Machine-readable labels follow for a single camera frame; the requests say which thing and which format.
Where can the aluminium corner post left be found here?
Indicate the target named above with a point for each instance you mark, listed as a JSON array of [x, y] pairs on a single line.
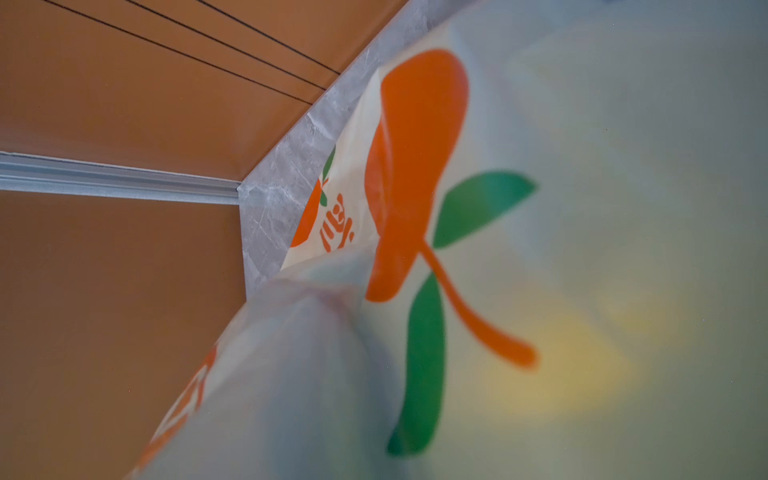
[[50, 175]]

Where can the cream plastic bag orange print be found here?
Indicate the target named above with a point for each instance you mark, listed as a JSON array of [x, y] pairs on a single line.
[[538, 250]]

